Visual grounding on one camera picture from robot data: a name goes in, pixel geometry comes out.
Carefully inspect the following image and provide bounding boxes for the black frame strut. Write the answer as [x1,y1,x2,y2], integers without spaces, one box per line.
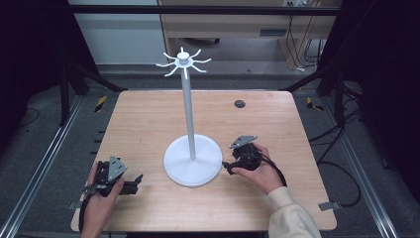
[58,62,129,127]
[282,62,347,128]

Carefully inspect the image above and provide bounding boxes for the person's left hand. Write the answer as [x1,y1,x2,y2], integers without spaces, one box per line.
[85,163,126,212]

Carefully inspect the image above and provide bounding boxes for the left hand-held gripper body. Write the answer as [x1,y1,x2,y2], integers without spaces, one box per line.
[82,155,129,198]

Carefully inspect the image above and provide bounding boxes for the black curtain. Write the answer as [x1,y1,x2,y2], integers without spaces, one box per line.
[0,0,101,154]
[316,0,420,196]

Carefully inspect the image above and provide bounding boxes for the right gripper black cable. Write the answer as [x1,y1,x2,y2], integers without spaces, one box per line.
[259,153,288,188]

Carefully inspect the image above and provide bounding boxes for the white hook stand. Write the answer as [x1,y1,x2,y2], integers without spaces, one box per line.
[156,46,224,188]

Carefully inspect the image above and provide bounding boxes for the yellow black hazard tape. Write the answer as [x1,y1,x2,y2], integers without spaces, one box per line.
[94,95,109,113]
[305,96,325,112]

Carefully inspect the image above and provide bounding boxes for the black floor cables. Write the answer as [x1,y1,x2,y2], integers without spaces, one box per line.
[307,107,364,208]

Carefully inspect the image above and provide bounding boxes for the black horizontal frame bar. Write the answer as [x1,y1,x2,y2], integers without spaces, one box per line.
[67,4,344,18]

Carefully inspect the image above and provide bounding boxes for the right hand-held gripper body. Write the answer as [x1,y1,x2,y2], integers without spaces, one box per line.
[229,134,264,172]

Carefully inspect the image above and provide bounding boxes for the hanging black cables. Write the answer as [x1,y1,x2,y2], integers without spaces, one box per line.
[284,1,326,72]

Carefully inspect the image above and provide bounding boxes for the aluminium floor rail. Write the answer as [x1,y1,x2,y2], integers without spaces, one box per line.
[320,96,401,238]
[0,94,84,238]

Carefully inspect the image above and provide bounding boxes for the person's right hand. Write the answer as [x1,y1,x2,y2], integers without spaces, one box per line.
[231,142,285,195]

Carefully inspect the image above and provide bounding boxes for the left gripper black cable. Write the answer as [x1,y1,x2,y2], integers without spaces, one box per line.
[77,190,97,233]

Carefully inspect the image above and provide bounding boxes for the light wooden desk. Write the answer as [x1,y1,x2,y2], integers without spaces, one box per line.
[157,0,343,71]

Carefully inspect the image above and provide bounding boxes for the white panel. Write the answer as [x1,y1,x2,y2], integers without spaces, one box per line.
[67,0,166,65]

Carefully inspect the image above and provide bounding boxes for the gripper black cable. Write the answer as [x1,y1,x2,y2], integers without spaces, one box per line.
[77,190,97,233]
[259,153,288,188]

